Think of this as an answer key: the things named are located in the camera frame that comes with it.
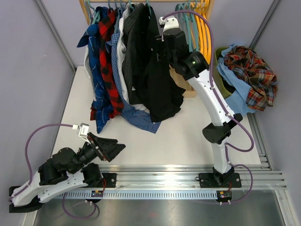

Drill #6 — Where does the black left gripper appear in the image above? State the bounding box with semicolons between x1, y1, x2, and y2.
70;132;126;175

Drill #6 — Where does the teal plastic hanger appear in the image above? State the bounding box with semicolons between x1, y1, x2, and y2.
175;2;195;52

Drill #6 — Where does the brown red plaid shirt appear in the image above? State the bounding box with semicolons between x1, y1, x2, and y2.
224;45;278;111

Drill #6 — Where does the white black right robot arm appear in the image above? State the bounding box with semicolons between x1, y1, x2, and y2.
156;28;243;189

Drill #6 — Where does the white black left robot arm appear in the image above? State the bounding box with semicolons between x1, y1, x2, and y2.
9;132;126;213

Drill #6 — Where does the yellow plastic hanger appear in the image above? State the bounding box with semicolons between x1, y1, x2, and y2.
202;0;212;64
201;1;207;61
194;0;205;55

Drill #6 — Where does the dark blue striped shirt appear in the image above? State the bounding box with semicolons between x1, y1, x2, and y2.
77;6;113;134

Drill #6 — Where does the blue checked shirt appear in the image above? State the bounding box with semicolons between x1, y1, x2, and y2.
106;4;160;134

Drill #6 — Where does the teal empty hanger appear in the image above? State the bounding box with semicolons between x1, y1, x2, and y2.
187;13;200;51

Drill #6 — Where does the red black plaid shirt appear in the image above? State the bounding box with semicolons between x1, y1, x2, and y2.
96;7;124;119

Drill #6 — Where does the light blue shirt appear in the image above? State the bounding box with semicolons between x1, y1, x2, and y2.
216;43;255;116

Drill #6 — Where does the wooden clothes rack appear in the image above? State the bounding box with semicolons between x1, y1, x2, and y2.
79;0;214;98

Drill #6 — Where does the black garment in bin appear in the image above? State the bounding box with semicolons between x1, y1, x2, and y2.
222;78;236;94

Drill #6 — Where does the green laundry bin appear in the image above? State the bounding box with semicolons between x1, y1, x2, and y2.
214;47;235;99

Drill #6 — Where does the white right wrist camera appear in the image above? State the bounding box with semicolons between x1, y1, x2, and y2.
158;16;179;32

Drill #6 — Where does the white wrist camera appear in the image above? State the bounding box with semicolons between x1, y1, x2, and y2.
158;16;179;32
72;123;89;143

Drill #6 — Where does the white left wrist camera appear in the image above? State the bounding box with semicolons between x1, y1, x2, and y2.
72;123;89;143

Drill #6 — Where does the aluminium mounting rail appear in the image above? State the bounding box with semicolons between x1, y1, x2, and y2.
99;165;287;190

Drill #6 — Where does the slotted grey cable duct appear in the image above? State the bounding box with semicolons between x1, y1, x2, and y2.
58;190;217;200

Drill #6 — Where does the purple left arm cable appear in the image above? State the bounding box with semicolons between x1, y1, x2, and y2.
8;122;101;218

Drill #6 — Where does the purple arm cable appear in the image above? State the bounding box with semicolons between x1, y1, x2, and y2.
8;122;101;218
162;9;256;205

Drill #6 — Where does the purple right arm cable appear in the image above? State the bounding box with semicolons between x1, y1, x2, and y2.
162;9;256;205

